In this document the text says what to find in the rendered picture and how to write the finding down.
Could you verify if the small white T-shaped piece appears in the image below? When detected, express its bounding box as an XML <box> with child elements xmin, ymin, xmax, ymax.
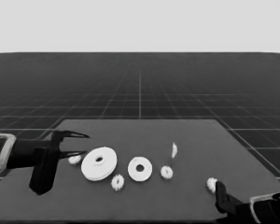
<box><xmin>171</xmin><ymin>142</ymin><xmax>178</xmax><ymax>160</ymax></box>

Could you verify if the white round carrier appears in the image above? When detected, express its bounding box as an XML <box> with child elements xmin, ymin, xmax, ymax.
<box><xmin>127</xmin><ymin>156</ymin><xmax>153</xmax><ymax>183</ymax></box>

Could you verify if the large thick white disc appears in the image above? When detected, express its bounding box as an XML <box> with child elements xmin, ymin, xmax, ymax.
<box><xmin>80</xmin><ymin>146</ymin><xmax>119</xmax><ymax>182</ymax></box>

